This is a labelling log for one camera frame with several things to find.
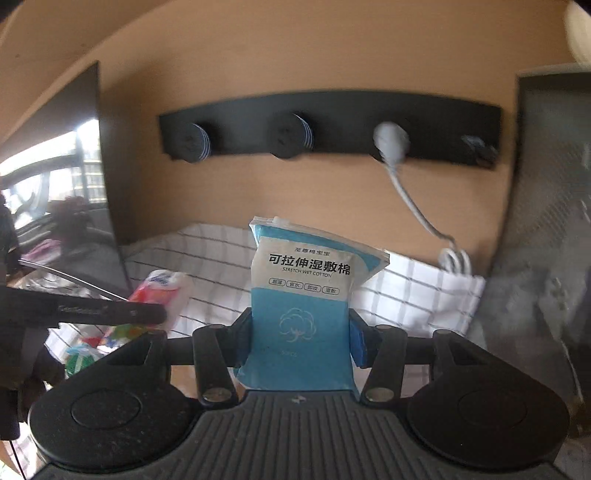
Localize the red white tissue packet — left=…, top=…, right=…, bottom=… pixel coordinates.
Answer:
left=128, top=270, right=193, bottom=334

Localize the thin black cable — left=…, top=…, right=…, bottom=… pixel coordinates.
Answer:
left=4, top=438, right=27, bottom=480

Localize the colourful printed packet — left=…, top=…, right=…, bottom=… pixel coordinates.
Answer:
left=78, top=323, right=155, bottom=352

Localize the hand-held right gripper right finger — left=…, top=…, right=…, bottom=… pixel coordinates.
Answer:
left=349, top=309, right=496, bottom=410

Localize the white plug with cable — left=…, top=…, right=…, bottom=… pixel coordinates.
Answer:
left=372, top=121, right=472, bottom=277

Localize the blue white cotton pad packet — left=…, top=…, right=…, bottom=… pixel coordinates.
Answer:
left=233, top=215, right=391, bottom=394

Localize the small black plug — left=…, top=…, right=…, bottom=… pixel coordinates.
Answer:
left=462, top=134, right=499, bottom=169

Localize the black power strip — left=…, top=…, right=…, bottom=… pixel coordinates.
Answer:
left=159, top=90, right=502, bottom=172

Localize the white black grid cloth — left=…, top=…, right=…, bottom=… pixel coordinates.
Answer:
left=46, top=222, right=486, bottom=398

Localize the grey textured panel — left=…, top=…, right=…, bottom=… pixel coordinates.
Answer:
left=466, top=65, right=591, bottom=441

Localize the white round object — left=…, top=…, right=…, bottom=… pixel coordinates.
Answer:
left=564, top=0, right=591, bottom=64

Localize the black striped plug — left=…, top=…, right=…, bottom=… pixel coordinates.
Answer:
left=267, top=112, right=315, bottom=160
left=177, top=119, right=221, bottom=164

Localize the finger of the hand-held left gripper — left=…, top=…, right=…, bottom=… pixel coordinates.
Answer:
left=55, top=295, right=168, bottom=329

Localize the black monitor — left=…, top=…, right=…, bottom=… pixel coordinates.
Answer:
left=0, top=62, right=134, bottom=302

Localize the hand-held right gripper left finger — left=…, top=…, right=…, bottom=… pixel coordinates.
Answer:
left=110, top=309, right=254, bottom=410

